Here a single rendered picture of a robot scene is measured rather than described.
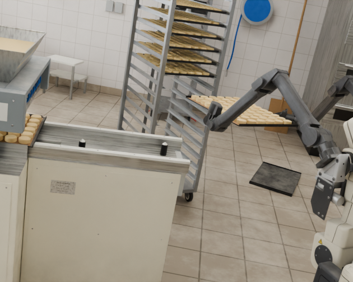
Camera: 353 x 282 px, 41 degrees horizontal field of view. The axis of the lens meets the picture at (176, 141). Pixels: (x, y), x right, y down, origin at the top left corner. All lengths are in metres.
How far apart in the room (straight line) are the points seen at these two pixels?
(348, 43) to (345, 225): 3.42
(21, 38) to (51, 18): 4.04
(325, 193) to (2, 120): 1.35
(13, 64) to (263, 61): 4.63
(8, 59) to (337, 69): 3.99
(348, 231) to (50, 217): 1.31
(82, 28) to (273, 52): 2.49
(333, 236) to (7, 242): 1.38
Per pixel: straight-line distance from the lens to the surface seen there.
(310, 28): 6.25
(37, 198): 2.24
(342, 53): 5.33
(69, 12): 6.40
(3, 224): 2.11
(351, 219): 2.10
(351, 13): 5.30
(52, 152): 2.14
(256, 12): 6.00
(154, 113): 3.25
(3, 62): 1.95
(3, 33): 2.48
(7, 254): 2.18
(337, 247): 2.12
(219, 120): 2.37
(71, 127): 2.40
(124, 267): 2.41
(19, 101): 1.87
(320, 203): 2.12
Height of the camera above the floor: 1.71
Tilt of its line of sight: 20 degrees down
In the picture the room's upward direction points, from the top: 10 degrees clockwise
